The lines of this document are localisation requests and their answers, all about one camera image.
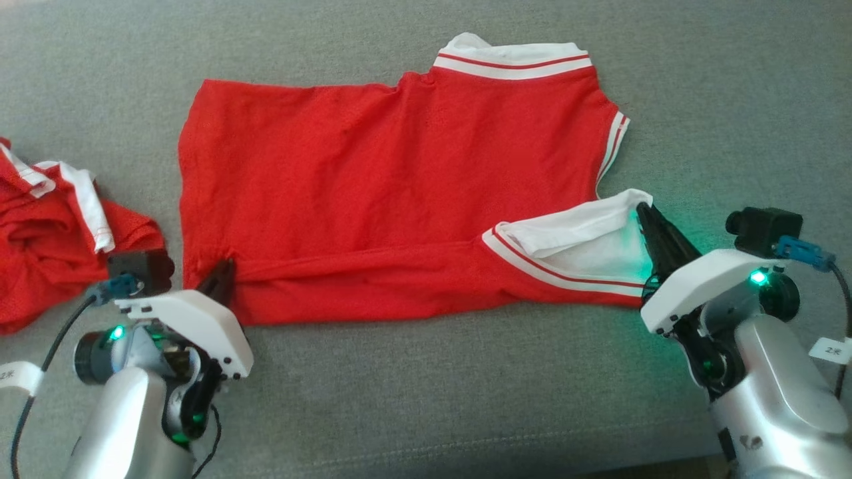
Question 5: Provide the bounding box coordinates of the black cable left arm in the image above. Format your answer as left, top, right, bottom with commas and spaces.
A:
9, 295, 98, 479

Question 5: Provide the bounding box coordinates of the white label left arm cable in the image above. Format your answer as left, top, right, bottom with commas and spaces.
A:
0, 361, 45, 397

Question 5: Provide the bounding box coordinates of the white label right arm cable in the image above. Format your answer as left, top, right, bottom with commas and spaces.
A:
808, 337, 852, 365

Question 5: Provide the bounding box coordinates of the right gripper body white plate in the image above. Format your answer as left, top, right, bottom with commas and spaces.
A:
640, 249, 790, 401

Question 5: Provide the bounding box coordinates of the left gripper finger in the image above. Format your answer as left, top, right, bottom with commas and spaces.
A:
196, 263, 220, 301
217, 258, 238, 308

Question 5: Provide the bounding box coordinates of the large grey sofa seat cushion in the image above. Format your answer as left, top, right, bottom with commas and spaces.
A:
0, 0, 852, 479

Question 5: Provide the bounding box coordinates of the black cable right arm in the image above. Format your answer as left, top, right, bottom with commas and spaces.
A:
827, 261, 852, 401

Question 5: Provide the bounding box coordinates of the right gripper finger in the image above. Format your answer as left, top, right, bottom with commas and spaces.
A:
648, 205, 703, 268
636, 202, 674, 281

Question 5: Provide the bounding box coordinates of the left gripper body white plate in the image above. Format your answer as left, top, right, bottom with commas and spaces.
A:
114, 289, 254, 442

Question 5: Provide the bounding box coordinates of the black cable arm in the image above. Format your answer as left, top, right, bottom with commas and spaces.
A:
827, 261, 852, 401
9, 295, 98, 479

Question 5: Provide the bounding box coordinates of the red basketball shorts white stripe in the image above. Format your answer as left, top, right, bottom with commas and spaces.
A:
0, 136, 166, 335

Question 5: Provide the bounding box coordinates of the white label arm cable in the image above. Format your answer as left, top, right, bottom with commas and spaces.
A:
808, 337, 852, 365
0, 361, 45, 397

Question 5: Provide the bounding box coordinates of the red basketball jersey white trim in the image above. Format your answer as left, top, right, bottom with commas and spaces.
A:
178, 32, 656, 327

